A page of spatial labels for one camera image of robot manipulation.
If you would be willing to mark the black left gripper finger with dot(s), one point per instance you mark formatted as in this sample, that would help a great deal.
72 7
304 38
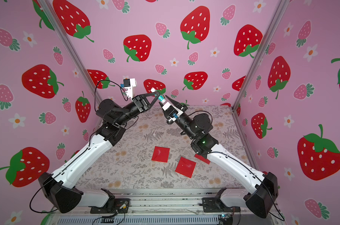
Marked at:
152 94
150 101

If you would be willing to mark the aluminium frame post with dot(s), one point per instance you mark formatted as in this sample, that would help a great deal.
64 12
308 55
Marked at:
270 30
70 22

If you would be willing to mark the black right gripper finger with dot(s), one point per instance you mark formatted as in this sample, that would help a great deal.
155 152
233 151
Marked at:
174 103
164 107

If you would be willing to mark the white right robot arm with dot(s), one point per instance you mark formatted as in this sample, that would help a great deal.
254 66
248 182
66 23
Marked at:
262 188

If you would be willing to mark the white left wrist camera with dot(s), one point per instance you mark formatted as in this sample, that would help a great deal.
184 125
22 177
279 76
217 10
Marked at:
127 87

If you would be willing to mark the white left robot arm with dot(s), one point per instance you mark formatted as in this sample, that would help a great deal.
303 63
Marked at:
59 186

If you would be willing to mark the red envelope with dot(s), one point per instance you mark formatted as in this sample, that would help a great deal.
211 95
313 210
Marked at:
185 167
161 154
201 158

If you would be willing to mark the green white glue stick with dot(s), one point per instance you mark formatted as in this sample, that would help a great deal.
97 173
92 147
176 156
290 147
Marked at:
160 96

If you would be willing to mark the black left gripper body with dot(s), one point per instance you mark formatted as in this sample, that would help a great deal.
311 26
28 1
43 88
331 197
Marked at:
138 108

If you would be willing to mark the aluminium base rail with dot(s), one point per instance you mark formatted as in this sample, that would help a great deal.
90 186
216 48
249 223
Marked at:
154 207

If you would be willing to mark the aluminium right rear frame post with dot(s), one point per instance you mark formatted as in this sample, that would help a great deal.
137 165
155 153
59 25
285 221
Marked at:
270 30

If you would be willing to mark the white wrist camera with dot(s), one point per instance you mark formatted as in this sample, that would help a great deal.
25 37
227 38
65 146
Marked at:
127 87
169 110

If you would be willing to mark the aluminium left rear frame post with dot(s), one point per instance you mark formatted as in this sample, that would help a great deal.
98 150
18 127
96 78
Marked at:
70 22

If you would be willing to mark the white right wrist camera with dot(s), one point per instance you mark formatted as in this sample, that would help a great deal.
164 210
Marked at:
169 110

